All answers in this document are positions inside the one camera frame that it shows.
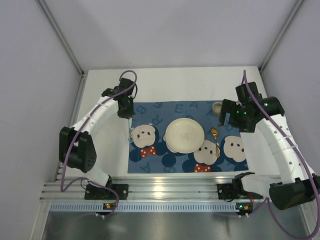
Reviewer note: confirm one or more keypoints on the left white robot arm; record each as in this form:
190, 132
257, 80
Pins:
76, 143

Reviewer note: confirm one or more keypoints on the aluminium mounting rail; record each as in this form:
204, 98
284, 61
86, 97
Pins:
143, 187

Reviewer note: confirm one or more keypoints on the blue bear print cloth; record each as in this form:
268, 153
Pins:
148, 153

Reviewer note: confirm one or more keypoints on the cream round plate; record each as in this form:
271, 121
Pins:
184, 136

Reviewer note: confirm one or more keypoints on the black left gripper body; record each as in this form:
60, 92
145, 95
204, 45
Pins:
126, 111

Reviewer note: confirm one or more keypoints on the gold spoon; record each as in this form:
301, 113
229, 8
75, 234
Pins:
215, 133

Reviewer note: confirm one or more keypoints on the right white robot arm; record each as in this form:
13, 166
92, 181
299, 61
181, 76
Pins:
295, 186

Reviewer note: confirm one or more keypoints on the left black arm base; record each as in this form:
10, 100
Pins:
93, 192

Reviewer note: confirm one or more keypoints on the left aluminium frame post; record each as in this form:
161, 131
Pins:
43, 6

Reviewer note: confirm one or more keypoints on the right aluminium frame post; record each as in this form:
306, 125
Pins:
293, 13

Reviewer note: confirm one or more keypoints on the perforated grey cable tray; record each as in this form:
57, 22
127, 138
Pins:
152, 207

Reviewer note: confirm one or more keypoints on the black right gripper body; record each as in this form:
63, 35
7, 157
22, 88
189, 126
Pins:
225, 113

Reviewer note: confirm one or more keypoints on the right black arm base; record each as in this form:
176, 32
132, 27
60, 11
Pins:
232, 191

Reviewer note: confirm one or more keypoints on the aluminium frame post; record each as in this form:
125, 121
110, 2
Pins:
43, 6
293, 13

